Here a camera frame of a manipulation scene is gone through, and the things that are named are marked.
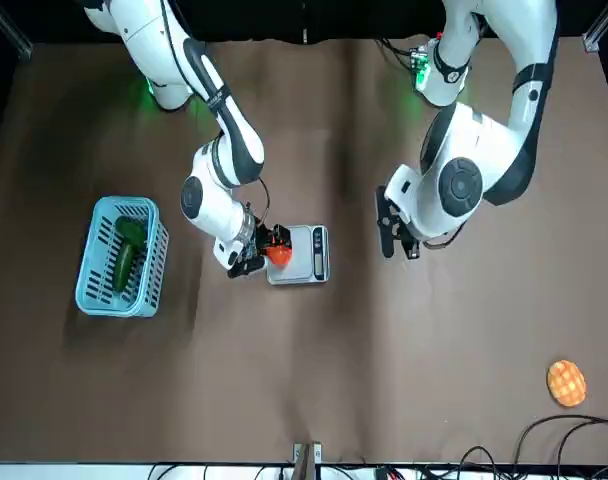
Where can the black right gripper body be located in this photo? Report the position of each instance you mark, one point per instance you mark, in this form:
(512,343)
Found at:
(254,242)

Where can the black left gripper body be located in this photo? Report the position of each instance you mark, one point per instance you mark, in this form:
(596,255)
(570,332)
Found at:
(406,235)

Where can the red tomato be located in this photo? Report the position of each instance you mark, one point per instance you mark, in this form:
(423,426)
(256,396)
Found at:
(280,256)

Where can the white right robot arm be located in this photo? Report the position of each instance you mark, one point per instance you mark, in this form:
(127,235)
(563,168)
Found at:
(209,210)

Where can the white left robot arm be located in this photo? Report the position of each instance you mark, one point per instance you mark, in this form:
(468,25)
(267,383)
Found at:
(459,150)

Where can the silver digital kitchen scale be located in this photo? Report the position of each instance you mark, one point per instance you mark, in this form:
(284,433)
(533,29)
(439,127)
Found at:
(304,270)

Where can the light blue plastic basket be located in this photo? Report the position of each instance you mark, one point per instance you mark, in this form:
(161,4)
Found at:
(109,311)

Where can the left wrist black flat plate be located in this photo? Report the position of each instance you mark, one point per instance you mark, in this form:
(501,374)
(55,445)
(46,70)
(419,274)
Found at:
(386,225)

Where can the wrist black flat plate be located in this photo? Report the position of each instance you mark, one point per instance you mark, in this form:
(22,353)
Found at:
(244,269)
(386,225)

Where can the right wrist black flat plate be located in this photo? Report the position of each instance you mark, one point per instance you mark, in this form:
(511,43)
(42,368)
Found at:
(244,269)

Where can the long green cucumber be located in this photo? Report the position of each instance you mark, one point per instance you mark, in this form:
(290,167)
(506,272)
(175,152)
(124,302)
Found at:
(124,267)

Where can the round orange checkered bread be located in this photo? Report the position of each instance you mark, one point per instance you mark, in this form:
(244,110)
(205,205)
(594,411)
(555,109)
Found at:
(566,384)

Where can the black backdrop curtain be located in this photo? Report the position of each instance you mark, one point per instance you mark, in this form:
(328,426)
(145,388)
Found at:
(304,15)

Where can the white side desk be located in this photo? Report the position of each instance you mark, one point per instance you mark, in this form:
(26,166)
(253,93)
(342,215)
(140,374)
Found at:
(84,472)

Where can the aluminium profile camera post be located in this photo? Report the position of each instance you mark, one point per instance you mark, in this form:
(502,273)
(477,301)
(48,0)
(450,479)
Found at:
(314,452)

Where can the aluminium profile frame bar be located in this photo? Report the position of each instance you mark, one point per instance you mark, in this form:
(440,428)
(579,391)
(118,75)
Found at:
(590,42)
(24,50)

